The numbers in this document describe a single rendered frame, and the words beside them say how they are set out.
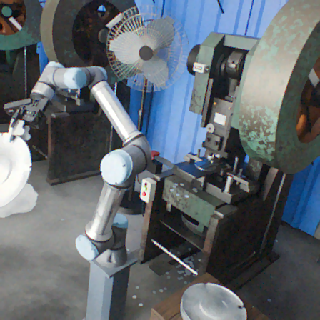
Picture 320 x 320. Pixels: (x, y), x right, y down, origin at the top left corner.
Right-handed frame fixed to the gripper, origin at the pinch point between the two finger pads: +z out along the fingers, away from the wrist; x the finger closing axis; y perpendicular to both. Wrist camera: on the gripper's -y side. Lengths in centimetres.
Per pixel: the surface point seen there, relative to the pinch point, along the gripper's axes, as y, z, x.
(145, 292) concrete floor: 43, 32, 117
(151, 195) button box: 31, -20, 93
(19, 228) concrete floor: -61, 24, 125
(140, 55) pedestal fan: -8, -109, 78
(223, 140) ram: 65, -58, 72
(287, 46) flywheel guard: 86, -68, 4
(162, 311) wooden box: 64, 36, 63
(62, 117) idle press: -82, -75, 137
